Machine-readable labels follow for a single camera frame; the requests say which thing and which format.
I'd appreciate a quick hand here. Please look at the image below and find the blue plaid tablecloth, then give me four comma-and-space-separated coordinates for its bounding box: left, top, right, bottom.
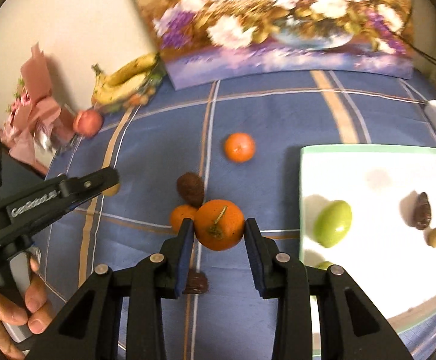
33, 67, 436, 360

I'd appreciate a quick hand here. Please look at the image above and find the green apple fruit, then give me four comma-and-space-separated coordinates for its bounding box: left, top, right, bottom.
316, 261, 333, 271

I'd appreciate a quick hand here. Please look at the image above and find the black cable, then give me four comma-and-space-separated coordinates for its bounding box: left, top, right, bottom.
375, 0, 436, 80

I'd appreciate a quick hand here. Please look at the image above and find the dark brown dried date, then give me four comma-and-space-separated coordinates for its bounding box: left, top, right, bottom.
413, 192, 431, 230

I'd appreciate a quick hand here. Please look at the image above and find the red apple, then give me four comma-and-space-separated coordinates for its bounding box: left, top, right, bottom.
73, 109, 103, 138

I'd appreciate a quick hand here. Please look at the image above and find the yellow banana bunch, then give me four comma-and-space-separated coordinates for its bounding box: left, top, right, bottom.
91, 53, 159, 106

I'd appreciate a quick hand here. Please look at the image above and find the person left hand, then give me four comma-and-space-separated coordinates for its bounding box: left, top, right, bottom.
0, 258, 55, 359

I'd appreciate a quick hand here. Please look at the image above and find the pink flower bouquet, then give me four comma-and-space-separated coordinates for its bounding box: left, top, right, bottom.
0, 44, 75, 166

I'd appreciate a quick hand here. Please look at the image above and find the small yellow-green longan fruit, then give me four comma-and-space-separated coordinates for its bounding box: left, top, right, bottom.
426, 228, 436, 248

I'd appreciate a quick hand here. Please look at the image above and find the floral canvas painting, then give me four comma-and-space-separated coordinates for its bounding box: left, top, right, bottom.
134, 0, 413, 89

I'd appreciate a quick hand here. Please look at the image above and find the small olive fruit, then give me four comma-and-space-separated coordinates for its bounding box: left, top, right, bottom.
101, 183, 120, 197

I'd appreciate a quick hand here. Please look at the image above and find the green jujube fruit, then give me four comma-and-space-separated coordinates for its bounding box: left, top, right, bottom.
313, 200, 352, 248

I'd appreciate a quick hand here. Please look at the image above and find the orange tangerine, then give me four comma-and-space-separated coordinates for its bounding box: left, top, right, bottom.
169, 204, 198, 233
194, 199, 245, 251
224, 133, 256, 164

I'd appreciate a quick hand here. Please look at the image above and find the white tray with green rim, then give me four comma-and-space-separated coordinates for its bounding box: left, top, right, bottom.
299, 145, 436, 359

